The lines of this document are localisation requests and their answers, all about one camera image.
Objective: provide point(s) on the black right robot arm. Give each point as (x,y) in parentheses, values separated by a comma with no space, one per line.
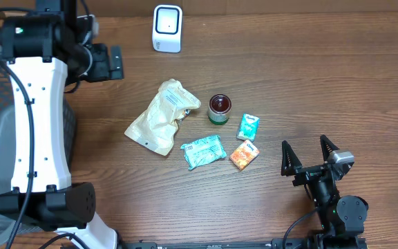
(342,217)

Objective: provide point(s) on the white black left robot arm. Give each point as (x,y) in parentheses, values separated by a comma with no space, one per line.
(43,52)

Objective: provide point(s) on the teal Kleenex tissue pack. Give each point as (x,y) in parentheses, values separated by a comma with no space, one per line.
(248,127)

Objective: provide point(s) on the jar with dark red lid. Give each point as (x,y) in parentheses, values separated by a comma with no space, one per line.
(219,109)

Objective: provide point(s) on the orange Kleenex tissue pack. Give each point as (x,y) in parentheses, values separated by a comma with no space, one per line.
(244,154)

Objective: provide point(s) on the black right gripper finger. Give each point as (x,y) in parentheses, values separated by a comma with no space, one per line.
(290,162)
(327,146)

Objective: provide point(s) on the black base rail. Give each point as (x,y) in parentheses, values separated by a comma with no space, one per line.
(202,245)

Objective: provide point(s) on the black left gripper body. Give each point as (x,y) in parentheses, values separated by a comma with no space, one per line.
(99,70)

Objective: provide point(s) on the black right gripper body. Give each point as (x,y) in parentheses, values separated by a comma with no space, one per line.
(307,175)

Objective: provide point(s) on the green wet wipes pack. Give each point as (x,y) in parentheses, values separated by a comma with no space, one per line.
(203,151)

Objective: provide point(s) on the beige paper pouch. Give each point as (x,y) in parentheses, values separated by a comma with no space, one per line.
(156,127)

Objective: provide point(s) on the white black barcode scanner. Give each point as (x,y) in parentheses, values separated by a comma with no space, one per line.
(167,28)

